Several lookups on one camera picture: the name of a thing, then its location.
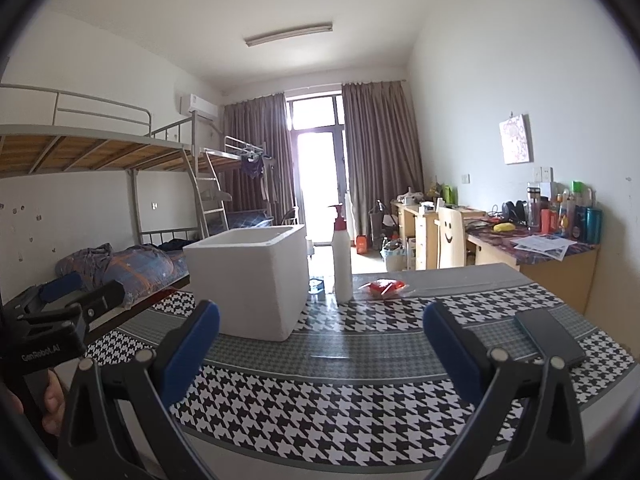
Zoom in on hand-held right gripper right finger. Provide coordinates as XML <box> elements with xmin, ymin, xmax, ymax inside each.
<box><xmin>422</xmin><ymin>301</ymin><xmax>587</xmax><ymax>480</ymax></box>

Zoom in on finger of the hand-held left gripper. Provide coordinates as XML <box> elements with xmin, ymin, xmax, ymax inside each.
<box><xmin>75</xmin><ymin>280</ymin><xmax>126</xmax><ymax>330</ymax></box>
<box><xmin>5</xmin><ymin>271</ymin><xmax>83</xmax><ymax>311</ymax></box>

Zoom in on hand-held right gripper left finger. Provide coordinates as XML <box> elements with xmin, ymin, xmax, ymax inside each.
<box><xmin>57</xmin><ymin>299</ymin><xmax>222</xmax><ymax>480</ymax></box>

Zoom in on white foam box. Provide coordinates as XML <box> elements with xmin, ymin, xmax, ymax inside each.
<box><xmin>182</xmin><ymin>224</ymin><xmax>307</xmax><ymax>342</ymax></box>

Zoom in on person's left hand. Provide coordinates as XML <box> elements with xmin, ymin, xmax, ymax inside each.
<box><xmin>40</xmin><ymin>367</ymin><xmax>68</xmax><ymax>436</ymax></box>

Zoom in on blue orange plaid quilt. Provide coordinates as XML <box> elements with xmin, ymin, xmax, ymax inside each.
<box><xmin>55</xmin><ymin>242</ymin><xmax>191</xmax><ymax>308</ymax></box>

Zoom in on red snack packet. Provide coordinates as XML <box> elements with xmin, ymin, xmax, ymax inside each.
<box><xmin>357</xmin><ymin>278</ymin><xmax>407</xmax><ymax>298</ymax></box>

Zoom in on black smartphone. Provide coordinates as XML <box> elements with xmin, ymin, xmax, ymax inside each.
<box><xmin>514</xmin><ymin>307</ymin><xmax>587</xmax><ymax>367</ymax></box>

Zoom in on white bucket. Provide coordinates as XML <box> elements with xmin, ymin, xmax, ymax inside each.
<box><xmin>382</xmin><ymin>245</ymin><xmax>408</xmax><ymax>271</ymax></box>

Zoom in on wooden chair smiley face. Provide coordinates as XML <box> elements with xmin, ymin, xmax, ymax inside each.
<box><xmin>436</xmin><ymin>206</ymin><xmax>468</xmax><ymax>270</ymax></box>

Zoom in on wooden desk patterned cover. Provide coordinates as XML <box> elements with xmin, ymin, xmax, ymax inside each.
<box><xmin>465</xmin><ymin>222</ymin><xmax>598</xmax><ymax>316</ymax></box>

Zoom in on houndstooth table cloth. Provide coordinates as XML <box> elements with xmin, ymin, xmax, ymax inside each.
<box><xmin>82</xmin><ymin>262</ymin><xmax>638</xmax><ymax>466</ymax></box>

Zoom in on wooden desk with drawers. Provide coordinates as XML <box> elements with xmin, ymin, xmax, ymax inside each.
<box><xmin>390</xmin><ymin>200</ymin><xmax>488</xmax><ymax>271</ymax></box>

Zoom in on white pump bottle red top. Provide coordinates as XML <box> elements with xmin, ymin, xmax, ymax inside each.
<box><xmin>327</xmin><ymin>203</ymin><xmax>353</xmax><ymax>303</ymax></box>

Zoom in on printed paper sheets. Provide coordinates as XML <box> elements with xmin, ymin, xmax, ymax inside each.
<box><xmin>510</xmin><ymin>235</ymin><xmax>578</xmax><ymax>261</ymax></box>

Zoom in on large metal bunk bed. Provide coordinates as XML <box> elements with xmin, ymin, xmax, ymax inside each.
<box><xmin>0</xmin><ymin>84</ymin><xmax>231</xmax><ymax>291</ymax></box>

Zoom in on blue plaid mattress cover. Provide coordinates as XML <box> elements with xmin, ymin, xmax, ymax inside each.
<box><xmin>220</xmin><ymin>210</ymin><xmax>273</xmax><ymax>231</ymax></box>

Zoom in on black folding trolley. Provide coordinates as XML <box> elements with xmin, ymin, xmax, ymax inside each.
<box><xmin>369</xmin><ymin>200</ymin><xmax>396</xmax><ymax>241</ymax></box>

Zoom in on black appliance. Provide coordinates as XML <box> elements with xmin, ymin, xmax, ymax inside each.
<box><xmin>501</xmin><ymin>200</ymin><xmax>528</xmax><ymax>223</ymax></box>

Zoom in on row of toiletry bottles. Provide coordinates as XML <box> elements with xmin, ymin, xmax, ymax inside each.
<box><xmin>525</xmin><ymin>180</ymin><xmax>603</xmax><ymax>243</ymax></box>

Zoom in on metal bunk bed with clothes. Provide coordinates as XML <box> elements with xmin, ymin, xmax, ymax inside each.
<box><xmin>200</xmin><ymin>135</ymin><xmax>278</xmax><ymax>231</ymax></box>

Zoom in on brown curtain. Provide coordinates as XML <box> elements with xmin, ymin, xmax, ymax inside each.
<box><xmin>222</xmin><ymin>92</ymin><xmax>296</xmax><ymax>226</ymax></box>
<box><xmin>341</xmin><ymin>80</ymin><xmax>426</xmax><ymax>241</ymax></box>

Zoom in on white air conditioner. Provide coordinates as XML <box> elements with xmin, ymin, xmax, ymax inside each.
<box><xmin>179</xmin><ymin>92</ymin><xmax>219</xmax><ymax>121</ymax></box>

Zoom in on glass balcony door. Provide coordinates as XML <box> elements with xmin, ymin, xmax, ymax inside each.
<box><xmin>285</xmin><ymin>92</ymin><xmax>351</xmax><ymax>248</ymax></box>

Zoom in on ceiling tube lamp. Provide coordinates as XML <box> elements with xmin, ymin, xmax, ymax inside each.
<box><xmin>244</xmin><ymin>21</ymin><xmax>334</xmax><ymax>47</ymax></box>

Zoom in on cartoon wall picture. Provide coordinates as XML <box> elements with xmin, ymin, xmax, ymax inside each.
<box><xmin>498</xmin><ymin>114</ymin><xmax>533</xmax><ymax>165</ymax></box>

